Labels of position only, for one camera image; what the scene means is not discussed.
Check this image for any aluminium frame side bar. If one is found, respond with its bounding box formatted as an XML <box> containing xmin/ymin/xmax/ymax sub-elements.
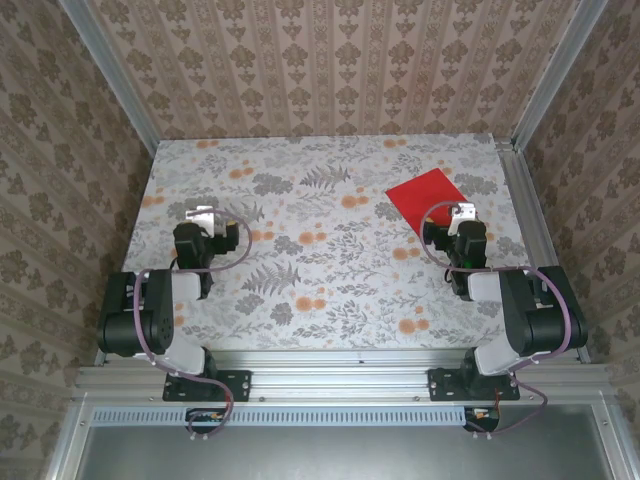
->
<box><xmin>43</xmin><ymin>399</ymin><xmax>96</xmax><ymax>480</ymax></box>
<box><xmin>592</xmin><ymin>402</ymin><xmax>632</xmax><ymax>480</ymax></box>

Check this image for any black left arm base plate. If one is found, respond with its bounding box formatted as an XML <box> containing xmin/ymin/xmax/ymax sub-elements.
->
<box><xmin>162</xmin><ymin>368</ymin><xmax>252</xmax><ymax>403</ymax></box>

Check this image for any grey slotted cable duct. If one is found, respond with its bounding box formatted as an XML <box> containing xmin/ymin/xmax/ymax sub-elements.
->
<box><xmin>92</xmin><ymin>405</ymin><xmax>501</xmax><ymax>427</ymax></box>

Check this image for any aluminium side rail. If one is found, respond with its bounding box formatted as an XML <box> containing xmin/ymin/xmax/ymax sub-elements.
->
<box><xmin>493</xmin><ymin>139</ymin><xmax>592</xmax><ymax>365</ymax></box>

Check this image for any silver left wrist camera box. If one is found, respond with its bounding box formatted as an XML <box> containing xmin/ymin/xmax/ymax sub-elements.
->
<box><xmin>184</xmin><ymin>204</ymin><xmax>217</xmax><ymax>237</ymax></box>

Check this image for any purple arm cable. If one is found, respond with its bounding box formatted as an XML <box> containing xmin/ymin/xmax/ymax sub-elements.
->
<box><xmin>130</xmin><ymin>208</ymin><xmax>254</xmax><ymax>444</ymax></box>
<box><xmin>421</xmin><ymin>201</ymin><xmax>575</xmax><ymax>442</ymax></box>

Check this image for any red square paper sheet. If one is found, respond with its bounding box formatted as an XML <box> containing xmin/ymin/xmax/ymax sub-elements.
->
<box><xmin>385</xmin><ymin>168</ymin><xmax>471</xmax><ymax>237</ymax></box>

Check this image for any floral patterned table mat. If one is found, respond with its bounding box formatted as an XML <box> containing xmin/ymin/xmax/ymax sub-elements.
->
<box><xmin>101</xmin><ymin>133</ymin><xmax>556</xmax><ymax>351</ymax></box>

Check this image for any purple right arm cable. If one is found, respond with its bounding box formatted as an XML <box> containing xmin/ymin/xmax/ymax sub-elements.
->
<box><xmin>421</xmin><ymin>201</ymin><xmax>575</xmax><ymax>442</ymax></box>

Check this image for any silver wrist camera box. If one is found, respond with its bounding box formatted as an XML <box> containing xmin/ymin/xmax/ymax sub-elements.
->
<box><xmin>184</xmin><ymin>204</ymin><xmax>217</xmax><ymax>237</ymax></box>
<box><xmin>448</xmin><ymin>201</ymin><xmax>480</xmax><ymax>236</ymax></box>

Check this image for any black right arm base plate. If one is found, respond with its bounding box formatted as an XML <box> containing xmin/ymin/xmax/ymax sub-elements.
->
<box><xmin>428</xmin><ymin>367</ymin><xmax>521</xmax><ymax>402</ymax></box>

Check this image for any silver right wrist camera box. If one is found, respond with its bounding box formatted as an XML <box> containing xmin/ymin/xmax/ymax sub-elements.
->
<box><xmin>448</xmin><ymin>201</ymin><xmax>480</xmax><ymax>236</ymax></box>

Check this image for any grey metal sheet panel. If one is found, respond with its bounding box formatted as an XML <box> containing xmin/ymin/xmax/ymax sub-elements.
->
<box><xmin>74</xmin><ymin>424</ymin><xmax>619</xmax><ymax>480</ymax></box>

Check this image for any aluminium mounting rail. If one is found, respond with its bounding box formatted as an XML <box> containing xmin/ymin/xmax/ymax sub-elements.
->
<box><xmin>69</xmin><ymin>349</ymin><xmax>614</xmax><ymax>404</ymax></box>

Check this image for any aluminium frame post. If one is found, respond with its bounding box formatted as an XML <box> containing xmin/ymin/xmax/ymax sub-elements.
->
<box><xmin>58</xmin><ymin>0</ymin><xmax>164</xmax><ymax>156</ymax></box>
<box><xmin>510</xmin><ymin>0</ymin><xmax>610</xmax><ymax>151</ymax></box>

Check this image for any black connector board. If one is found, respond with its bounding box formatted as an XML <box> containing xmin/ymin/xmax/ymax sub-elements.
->
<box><xmin>184</xmin><ymin>407</ymin><xmax>227</xmax><ymax>435</ymax></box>
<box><xmin>462</xmin><ymin>405</ymin><xmax>502</xmax><ymax>434</ymax></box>

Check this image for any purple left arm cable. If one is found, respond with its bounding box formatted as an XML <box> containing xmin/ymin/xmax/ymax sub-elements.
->
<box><xmin>130</xmin><ymin>208</ymin><xmax>254</xmax><ymax>444</ymax></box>

